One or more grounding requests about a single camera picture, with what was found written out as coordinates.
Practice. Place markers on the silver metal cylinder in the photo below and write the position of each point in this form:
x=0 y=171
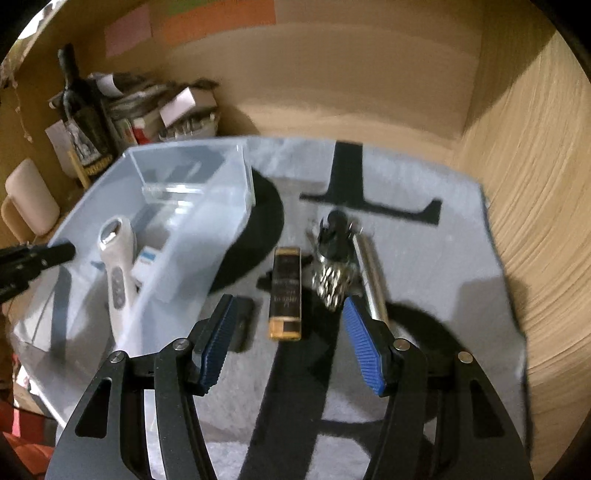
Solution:
x=372 y=277

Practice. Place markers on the grey printed cloth mat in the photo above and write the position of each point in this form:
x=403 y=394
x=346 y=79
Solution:
x=392 y=286

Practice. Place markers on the white handheld massager device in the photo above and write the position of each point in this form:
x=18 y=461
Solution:
x=114 y=272

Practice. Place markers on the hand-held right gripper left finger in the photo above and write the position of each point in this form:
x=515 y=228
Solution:
x=217 y=339

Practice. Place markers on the white and blue small box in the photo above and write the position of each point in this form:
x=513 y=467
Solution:
x=148 y=263

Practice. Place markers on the pile of papers and boxes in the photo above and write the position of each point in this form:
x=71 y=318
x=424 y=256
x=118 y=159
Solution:
x=157 y=110

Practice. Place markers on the clear plastic storage bin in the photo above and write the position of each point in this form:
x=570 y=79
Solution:
x=152 y=221

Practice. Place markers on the pink paper sheet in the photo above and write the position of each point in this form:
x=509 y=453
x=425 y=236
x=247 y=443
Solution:
x=128 y=30

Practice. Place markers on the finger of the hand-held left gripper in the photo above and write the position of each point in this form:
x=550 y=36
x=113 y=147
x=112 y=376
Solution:
x=44 y=256

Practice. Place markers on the clear acrylic tray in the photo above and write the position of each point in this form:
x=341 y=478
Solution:
x=173 y=173

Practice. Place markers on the beige cushioned chair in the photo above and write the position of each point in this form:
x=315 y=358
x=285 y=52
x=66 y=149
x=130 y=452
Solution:
x=28 y=198

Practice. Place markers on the black and gold rectangular box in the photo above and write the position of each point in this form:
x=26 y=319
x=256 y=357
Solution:
x=286 y=295

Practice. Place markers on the silver studded perfume bottle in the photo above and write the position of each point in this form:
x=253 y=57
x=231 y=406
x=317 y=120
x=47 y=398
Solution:
x=333 y=263

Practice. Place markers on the dark wine bottle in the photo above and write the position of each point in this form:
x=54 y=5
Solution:
x=85 y=124

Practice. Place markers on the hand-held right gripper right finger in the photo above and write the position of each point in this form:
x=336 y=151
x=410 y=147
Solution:
x=362 y=341

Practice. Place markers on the orange paper sheet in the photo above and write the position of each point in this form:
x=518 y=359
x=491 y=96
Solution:
x=217 y=21

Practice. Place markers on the small black rectangular object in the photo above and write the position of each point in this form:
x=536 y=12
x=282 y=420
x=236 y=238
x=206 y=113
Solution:
x=243 y=323

